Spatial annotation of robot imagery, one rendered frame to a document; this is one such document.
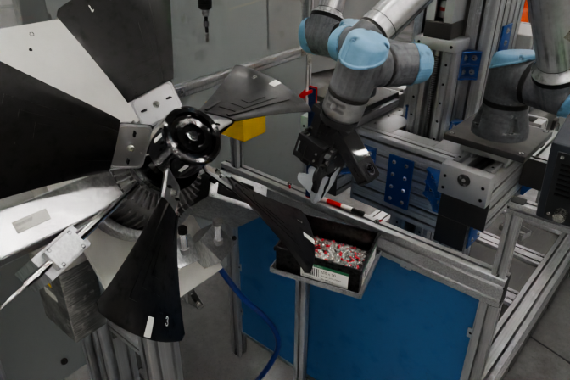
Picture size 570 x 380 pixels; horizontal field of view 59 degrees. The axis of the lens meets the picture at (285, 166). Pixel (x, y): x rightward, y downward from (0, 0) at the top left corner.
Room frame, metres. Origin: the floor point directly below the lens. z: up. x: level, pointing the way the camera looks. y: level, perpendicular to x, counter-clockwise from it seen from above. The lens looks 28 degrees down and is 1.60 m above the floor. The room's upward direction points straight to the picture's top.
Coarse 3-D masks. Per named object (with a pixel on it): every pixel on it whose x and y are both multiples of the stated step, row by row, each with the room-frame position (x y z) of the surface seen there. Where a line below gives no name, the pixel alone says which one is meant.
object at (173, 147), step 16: (176, 112) 0.85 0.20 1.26; (192, 112) 0.87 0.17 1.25; (160, 128) 0.82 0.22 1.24; (176, 128) 0.83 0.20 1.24; (192, 128) 0.86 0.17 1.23; (208, 128) 0.88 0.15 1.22; (160, 144) 0.81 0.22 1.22; (176, 144) 0.81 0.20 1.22; (192, 144) 0.83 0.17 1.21; (208, 144) 0.84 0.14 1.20; (144, 160) 0.85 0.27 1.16; (160, 160) 0.81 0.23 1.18; (176, 160) 0.79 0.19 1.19; (192, 160) 0.80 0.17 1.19; (208, 160) 0.82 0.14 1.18; (144, 176) 0.83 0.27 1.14; (160, 176) 0.85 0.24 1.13; (176, 176) 0.83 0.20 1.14; (192, 176) 0.89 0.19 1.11
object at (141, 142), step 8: (120, 128) 0.81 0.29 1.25; (128, 128) 0.81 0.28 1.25; (136, 128) 0.82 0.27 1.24; (144, 128) 0.83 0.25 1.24; (120, 136) 0.81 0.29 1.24; (128, 136) 0.81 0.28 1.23; (136, 136) 0.82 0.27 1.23; (144, 136) 0.83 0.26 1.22; (120, 144) 0.81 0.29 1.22; (128, 144) 0.82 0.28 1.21; (136, 144) 0.82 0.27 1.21; (144, 144) 0.83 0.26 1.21; (120, 152) 0.81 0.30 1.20; (128, 152) 0.82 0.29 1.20; (136, 152) 0.82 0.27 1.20; (144, 152) 0.83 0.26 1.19; (112, 160) 0.80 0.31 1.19; (120, 160) 0.81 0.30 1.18; (136, 160) 0.83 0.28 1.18; (128, 168) 0.82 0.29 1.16; (136, 168) 0.83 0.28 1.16
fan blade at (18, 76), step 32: (0, 64) 0.74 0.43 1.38; (0, 96) 0.72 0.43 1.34; (32, 96) 0.74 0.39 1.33; (64, 96) 0.76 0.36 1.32; (0, 128) 0.70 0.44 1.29; (32, 128) 0.72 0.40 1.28; (64, 128) 0.75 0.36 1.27; (96, 128) 0.78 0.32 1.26; (0, 160) 0.69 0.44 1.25; (32, 160) 0.72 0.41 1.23; (64, 160) 0.75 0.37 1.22; (96, 160) 0.78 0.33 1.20; (0, 192) 0.68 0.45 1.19
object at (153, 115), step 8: (160, 88) 0.93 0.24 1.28; (168, 88) 0.93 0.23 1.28; (144, 96) 0.93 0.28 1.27; (152, 96) 0.92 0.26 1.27; (160, 96) 0.92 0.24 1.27; (168, 96) 0.92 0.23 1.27; (176, 96) 0.92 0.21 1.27; (136, 104) 0.92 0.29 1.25; (144, 104) 0.92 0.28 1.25; (152, 104) 0.92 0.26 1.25; (160, 104) 0.91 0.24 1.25; (168, 104) 0.91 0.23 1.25; (176, 104) 0.91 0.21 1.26; (136, 112) 0.91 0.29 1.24; (144, 112) 0.91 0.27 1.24; (152, 112) 0.91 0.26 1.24; (160, 112) 0.91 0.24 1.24; (168, 112) 0.91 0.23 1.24; (144, 120) 0.90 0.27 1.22; (152, 120) 0.90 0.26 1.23
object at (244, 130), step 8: (240, 120) 1.33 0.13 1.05; (248, 120) 1.34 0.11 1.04; (256, 120) 1.37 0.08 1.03; (264, 120) 1.39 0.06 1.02; (232, 128) 1.35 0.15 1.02; (240, 128) 1.33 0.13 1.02; (248, 128) 1.34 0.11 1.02; (256, 128) 1.37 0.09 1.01; (264, 128) 1.39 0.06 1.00; (232, 136) 1.35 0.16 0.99; (240, 136) 1.33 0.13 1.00; (248, 136) 1.34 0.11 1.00; (256, 136) 1.37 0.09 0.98
